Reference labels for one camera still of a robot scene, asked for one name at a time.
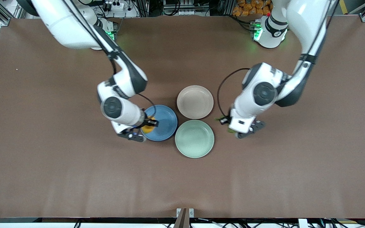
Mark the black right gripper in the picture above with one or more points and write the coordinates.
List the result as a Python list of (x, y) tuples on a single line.
[(146, 122)]

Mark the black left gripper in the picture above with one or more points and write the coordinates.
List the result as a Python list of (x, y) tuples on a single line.
[(226, 120)]

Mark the green lettuce leaf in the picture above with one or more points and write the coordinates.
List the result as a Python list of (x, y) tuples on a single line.
[(217, 119)]

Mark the yellow lemon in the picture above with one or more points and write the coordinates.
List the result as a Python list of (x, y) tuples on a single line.
[(148, 128)]

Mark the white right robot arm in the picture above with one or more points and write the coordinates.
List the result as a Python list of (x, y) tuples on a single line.
[(70, 30)]

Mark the blue plate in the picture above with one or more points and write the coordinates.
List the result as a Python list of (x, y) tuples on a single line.
[(165, 122)]

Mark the beige plate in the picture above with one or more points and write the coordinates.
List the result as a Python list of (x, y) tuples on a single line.
[(195, 101)]

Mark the light green plate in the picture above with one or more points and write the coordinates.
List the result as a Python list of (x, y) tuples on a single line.
[(194, 139)]

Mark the long white power strip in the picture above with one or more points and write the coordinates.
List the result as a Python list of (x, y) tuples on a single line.
[(189, 12)]

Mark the pile of orange bags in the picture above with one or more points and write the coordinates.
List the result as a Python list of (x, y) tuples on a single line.
[(249, 8)]

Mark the white power strip with plugs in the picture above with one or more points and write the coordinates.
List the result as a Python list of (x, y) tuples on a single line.
[(114, 5)]

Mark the white block under table edge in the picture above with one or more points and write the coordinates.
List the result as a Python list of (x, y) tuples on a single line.
[(302, 223)]

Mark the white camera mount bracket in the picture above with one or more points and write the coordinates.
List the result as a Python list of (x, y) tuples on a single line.
[(191, 212)]

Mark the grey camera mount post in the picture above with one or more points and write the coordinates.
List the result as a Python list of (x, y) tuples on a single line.
[(182, 220)]

